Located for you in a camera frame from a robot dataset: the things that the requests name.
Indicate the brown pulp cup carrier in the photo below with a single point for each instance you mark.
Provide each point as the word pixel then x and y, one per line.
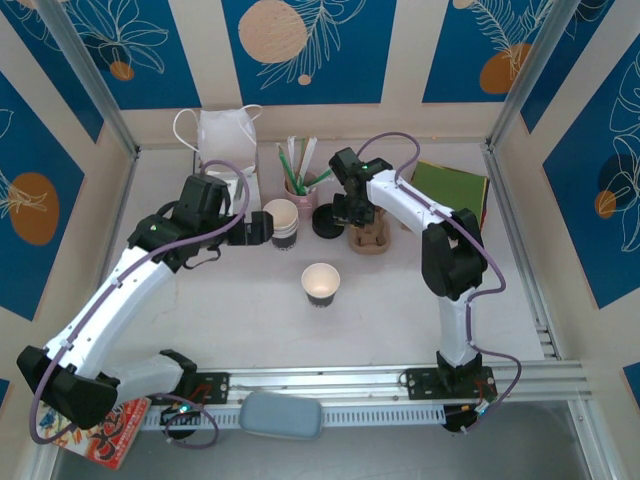
pixel 370 242

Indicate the white animal print paper bag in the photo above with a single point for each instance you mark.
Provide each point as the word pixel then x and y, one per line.
pixel 225 135

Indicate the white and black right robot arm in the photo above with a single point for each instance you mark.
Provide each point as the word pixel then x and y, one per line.
pixel 400 197

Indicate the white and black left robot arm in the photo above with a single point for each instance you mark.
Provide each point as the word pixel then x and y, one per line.
pixel 115 300

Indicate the pink straw holder cup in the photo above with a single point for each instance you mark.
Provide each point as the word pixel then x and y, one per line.
pixel 307 197

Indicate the green straw with white wrapper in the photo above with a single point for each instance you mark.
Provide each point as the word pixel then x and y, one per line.
pixel 319 179

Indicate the green drinking straw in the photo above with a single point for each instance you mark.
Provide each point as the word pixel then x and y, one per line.
pixel 286 165

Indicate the green napkin box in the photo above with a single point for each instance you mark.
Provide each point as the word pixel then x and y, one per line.
pixel 450 182

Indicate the grey blue cushion pad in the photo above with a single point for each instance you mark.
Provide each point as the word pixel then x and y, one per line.
pixel 280 415

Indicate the colourful comic book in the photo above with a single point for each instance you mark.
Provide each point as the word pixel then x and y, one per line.
pixel 115 440

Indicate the aluminium side rail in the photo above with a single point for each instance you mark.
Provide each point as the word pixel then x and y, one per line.
pixel 506 200
pixel 124 200

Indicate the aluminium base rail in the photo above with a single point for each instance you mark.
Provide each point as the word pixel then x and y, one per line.
pixel 320 380

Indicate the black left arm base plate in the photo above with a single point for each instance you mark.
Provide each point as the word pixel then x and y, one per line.
pixel 217 387

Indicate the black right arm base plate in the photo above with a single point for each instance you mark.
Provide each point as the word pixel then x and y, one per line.
pixel 422 385

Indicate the aluminium frame post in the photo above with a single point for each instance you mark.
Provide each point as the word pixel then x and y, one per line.
pixel 530 70
pixel 90 75

